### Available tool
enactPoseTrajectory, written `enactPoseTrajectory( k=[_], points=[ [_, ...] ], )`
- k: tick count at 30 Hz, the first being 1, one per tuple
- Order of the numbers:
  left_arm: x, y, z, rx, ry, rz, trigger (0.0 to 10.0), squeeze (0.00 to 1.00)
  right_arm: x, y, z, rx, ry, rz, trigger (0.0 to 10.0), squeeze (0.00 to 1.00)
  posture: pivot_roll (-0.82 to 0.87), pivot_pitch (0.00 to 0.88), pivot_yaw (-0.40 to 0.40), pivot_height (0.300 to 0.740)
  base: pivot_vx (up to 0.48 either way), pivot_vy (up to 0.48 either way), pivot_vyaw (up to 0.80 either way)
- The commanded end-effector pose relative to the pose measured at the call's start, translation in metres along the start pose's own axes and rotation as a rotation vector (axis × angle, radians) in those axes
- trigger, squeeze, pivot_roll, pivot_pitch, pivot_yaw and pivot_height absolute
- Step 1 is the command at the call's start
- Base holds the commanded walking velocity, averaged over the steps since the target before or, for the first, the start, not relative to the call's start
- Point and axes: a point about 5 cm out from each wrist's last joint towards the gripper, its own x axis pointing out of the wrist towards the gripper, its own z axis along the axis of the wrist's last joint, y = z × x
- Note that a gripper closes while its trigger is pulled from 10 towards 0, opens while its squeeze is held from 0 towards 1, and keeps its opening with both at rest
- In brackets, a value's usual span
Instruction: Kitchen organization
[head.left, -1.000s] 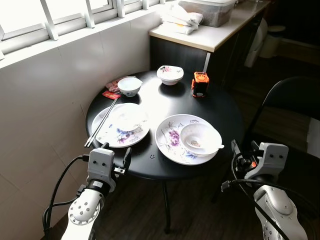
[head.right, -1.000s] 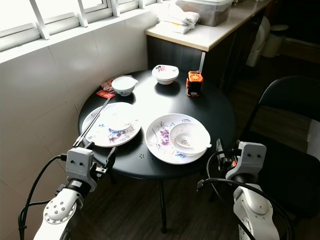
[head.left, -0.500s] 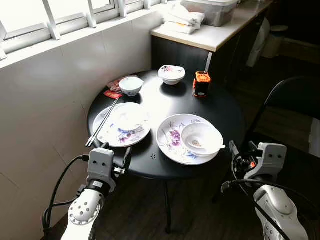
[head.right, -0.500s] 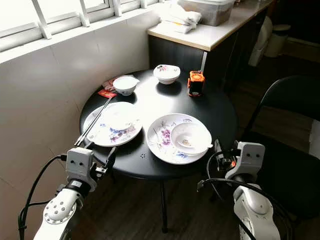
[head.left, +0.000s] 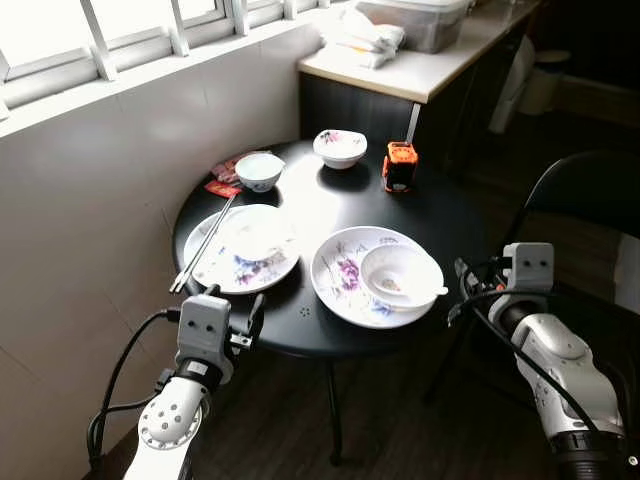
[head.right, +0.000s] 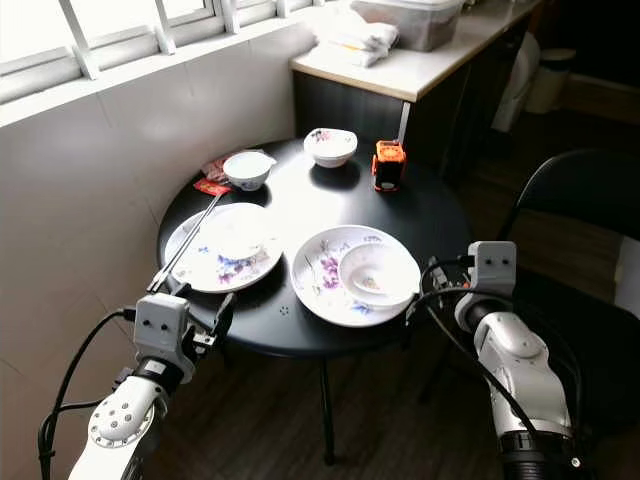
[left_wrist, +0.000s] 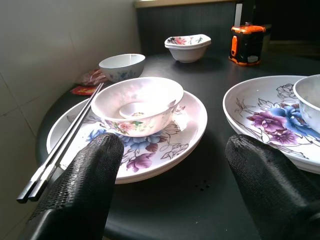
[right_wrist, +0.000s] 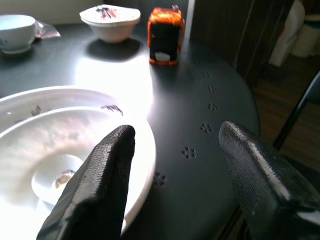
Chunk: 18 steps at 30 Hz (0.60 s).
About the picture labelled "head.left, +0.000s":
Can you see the floral white plate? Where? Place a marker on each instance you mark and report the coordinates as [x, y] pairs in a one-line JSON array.
[[250, 275], [340, 275]]

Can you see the round black table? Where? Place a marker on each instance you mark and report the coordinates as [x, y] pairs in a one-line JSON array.
[[440, 220]]

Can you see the bright red sauce packet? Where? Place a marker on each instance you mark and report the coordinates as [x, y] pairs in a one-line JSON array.
[[222, 188]]

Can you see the orange and black gadget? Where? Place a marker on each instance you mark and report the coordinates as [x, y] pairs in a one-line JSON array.
[[400, 165]]

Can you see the red patterned packet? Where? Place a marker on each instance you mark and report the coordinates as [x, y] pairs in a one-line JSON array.
[[226, 168]]

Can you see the small blue-patterned white bowl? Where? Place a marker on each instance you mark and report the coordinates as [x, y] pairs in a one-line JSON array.
[[258, 175]]

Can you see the black chair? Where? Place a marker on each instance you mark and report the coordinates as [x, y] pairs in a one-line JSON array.
[[590, 190]]

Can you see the pink floral white bowl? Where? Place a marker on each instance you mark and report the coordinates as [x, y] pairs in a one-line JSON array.
[[340, 150]]

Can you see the white hanging bag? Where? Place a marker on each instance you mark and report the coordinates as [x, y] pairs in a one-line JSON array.
[[512, 90]]

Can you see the small pale waste bin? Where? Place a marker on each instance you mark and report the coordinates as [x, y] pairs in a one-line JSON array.
[[545, 90]]

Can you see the dark cabinet with white countertop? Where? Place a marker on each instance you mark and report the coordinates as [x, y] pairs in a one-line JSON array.
[[420, 75]]

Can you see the clear lidded storage box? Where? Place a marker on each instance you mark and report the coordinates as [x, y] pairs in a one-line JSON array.
[[430, 25]]

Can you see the white folded plastic bags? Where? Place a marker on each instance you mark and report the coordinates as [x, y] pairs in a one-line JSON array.
[[365, 40]]

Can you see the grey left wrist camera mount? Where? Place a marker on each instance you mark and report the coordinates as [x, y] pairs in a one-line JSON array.
[[203, 325]]

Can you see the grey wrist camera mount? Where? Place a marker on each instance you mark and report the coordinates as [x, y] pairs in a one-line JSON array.
[[203, 325], [530, 265]]

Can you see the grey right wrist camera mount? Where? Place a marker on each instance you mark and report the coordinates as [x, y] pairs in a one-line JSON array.
[[530, 265]]

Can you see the white barred window frame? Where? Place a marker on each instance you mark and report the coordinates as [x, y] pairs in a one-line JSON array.
[[130, 45]]

